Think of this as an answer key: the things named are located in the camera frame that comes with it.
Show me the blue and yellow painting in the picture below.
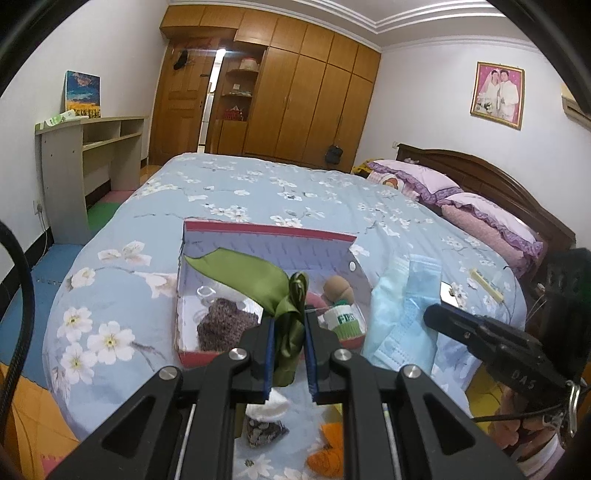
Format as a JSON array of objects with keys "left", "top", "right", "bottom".
[{"left": 65, "top": 70, "right": 102, "bottom": 118}]

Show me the wooden wardrobe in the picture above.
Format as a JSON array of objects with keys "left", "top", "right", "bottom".
[{"left": 159, "top": 4, "right": 383, "bottom": 174}]

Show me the smartphone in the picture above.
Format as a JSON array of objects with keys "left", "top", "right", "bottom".
[{"left": 438, "top": 281, "right": 462, "bottom": 308}]

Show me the pale blue face mask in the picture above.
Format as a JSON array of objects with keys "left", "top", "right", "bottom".
[{"left": 362, "top": 257, "right": 419, "bottom": 370}]

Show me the dark wooden headboard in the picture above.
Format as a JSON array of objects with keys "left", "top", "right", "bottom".
[{"left": 397, "top": 143, "right": 578, "bottom": 250}]

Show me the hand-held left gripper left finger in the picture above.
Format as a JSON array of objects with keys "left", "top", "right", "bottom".
[{"left": 46, "top": 318, "right": 276, "bottom": 480}]

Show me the person's right hand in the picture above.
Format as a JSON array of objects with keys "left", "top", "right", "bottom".
[{"left": 494, "top": 392, "right": 559, "bottom": 446}]

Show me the lilac ruffled pillow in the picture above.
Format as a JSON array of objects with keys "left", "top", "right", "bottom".
[
  {"left": 369, "top": 159, "right": 460, "bottom": 204},
  {"left": 441, "top": 191, "right": 543, "bottom": 278}
]

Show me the wooden door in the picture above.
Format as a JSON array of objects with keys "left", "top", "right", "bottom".
[{"left": 150, "top": 41, "right": 218, "bottom": 164}]

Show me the white mesh bag with cord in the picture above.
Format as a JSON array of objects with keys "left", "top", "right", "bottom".
[{"left": 198, "top": 282, "right": 246, "bottom": 309}]

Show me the person's right forearm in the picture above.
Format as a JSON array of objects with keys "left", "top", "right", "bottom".
[{"left": 522, "top": 436, "right": 566, "bottom": 478}]

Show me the black cable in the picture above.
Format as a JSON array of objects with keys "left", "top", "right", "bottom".
[{"left": 0, "top": 220, "right": 35, "bottom": 416}]

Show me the brown knitted hat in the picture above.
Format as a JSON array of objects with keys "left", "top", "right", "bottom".
[{"left": 197, "top": 298, "right": 259, "bottom": 352}]

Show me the pink cardboard box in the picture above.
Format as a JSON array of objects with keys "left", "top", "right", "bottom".
[{"left": 175, "top": 220, "right": 372, "bottom": 367}]

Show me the dark patterned sachet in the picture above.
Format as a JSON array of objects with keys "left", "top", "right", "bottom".
[{"left": 245, "top": 413, "right": 291, "bottom": 449}]

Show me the green tissue pack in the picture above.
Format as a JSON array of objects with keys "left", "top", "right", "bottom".
[{"left": 41, "top": 111, "right": 88, "bottom": 127}]

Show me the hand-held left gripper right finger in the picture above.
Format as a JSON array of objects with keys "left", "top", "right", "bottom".
[{"left": 305, "top": 314, "right": 522, "bottom": 480}]

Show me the green foam floor mat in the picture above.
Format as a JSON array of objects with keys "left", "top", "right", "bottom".
[{"left": 88, "top": 203, "right": 123, "bottom": 232}]

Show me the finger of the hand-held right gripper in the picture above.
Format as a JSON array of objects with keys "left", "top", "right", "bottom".
[{"left": 425, "top": 304, "right": 490, "bottom": 352}]

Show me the blue foam floor mat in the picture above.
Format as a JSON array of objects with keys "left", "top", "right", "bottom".
[{"left": 18, "top": 242, "right": 86, "bottom": 384}]

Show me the brown doll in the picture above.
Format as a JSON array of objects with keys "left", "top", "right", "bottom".
[{"left": 322, "top": 276, "right": 362, "bottom": 341}]

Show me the green ribbon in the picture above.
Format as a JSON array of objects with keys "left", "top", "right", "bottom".
[{"left": 185, "top": 248, "right": 310, "bottom": 386}]

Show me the dark nightstand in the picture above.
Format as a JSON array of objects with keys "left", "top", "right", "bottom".
[{"left": 538, "top": 248, "right": 591, "bottom": 324}]

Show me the grey desk with shelves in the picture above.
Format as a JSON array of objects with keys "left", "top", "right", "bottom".
[{"left": 36, "top": 115, "right": 146, "bottom": 245}]

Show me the wall air conditioner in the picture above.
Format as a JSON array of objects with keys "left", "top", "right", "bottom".
[{"left": 561, "top": 83, "right": 591, "bottom": 125}]

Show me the framed wall photo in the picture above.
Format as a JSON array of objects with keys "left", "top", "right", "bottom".
[{"left": 470, "top": 61, "right": 526, "bottom": 131}]

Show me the white power strip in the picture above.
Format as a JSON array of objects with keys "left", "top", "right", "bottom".
[{"left": 468, "top": 268, "right": 504, "bottom": 302}]

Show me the orange yarn ball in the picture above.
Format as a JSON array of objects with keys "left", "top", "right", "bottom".
[
  {"left": 320, "top": 422, "right": 346, "bottom": 450},
  {"left": 307, "top": 447, "right": 346, "bottom": 472}
]

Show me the pink soft ball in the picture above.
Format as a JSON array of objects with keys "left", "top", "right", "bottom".
[{"left": 305, "top": 291, "right": 329, "bottom": 315}]

